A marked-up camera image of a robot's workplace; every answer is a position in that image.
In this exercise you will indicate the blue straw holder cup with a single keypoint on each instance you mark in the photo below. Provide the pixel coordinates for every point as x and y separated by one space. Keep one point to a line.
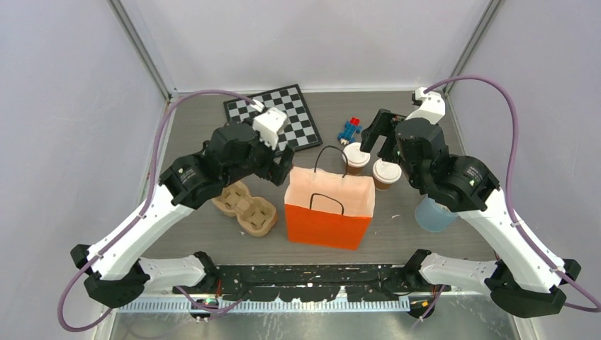
434 217

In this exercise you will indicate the brown paper coffee cup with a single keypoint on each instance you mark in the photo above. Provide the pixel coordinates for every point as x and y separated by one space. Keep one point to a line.
380 186

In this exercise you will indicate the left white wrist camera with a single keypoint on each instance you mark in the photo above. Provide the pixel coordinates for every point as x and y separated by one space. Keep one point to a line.
270 123

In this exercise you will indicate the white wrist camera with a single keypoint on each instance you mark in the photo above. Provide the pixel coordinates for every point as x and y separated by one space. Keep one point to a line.
270 123
430 106

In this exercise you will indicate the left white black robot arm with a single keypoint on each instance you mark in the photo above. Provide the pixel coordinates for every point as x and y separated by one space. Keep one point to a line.
117 273

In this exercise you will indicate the brown pulp cup carrier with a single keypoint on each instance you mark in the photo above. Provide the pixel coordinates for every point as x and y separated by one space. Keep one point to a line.
255 215

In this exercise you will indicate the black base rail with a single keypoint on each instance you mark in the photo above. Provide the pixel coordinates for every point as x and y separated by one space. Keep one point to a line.
309 283

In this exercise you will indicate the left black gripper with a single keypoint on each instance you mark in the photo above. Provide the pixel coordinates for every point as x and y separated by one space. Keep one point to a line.
278 171

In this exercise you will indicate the orange paper bag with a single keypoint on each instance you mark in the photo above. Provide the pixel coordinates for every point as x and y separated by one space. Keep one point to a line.
327 209

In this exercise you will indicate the white cup lid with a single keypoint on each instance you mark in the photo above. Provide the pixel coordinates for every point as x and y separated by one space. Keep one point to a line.
354 157
386 173

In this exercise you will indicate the black white chessboard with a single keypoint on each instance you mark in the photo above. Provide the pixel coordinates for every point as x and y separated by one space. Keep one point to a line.
301 132

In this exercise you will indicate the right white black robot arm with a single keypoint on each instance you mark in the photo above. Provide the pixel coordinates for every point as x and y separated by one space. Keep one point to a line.
522 281

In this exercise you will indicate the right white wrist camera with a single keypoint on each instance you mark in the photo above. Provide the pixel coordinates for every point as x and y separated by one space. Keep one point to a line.
430 106

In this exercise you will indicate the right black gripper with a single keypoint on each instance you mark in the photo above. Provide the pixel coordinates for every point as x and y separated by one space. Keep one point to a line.
383 124

